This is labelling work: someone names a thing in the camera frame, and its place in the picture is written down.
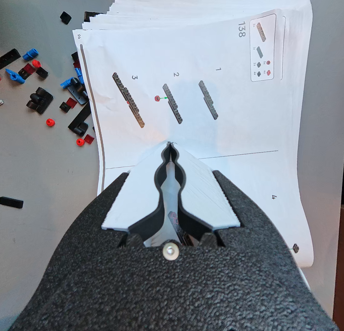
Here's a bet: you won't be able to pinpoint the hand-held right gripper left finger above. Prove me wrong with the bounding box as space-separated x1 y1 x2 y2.
102 141 172 235

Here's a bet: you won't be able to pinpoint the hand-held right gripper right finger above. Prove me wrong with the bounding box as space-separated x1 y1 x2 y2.
171 142 241 232

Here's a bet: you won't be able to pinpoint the instruction booklet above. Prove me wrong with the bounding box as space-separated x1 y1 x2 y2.
72 0 315 269

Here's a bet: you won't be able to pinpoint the small brick pieces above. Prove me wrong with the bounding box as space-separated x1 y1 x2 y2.
0 0 95 209

